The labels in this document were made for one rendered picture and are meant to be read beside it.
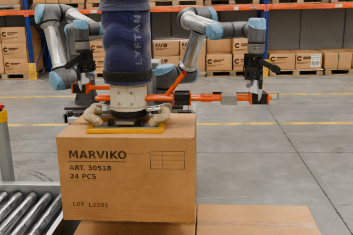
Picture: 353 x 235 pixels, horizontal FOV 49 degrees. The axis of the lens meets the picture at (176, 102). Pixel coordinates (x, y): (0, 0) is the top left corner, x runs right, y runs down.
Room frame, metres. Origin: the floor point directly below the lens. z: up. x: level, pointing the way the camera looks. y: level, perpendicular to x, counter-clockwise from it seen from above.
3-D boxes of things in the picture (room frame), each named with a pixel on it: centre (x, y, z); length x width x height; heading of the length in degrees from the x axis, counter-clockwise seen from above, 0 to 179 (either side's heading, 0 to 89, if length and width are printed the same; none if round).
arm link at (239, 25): (1.82, -0.30, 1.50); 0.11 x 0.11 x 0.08; 25
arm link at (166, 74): (2.34, 0.06, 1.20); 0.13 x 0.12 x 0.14; 115
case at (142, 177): (1.77, 0.21, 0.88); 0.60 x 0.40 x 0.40; 86
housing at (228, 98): (1.74, -0.24, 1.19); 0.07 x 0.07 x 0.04; 87
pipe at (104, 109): (1.77, 0.22, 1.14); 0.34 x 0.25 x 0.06; 87
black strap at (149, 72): (1.77, 0.22, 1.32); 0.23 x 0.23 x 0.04
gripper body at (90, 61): (2.04, 0.48, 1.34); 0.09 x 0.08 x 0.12; 87
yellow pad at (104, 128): (1.67, 0.23, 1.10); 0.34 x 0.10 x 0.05; 87
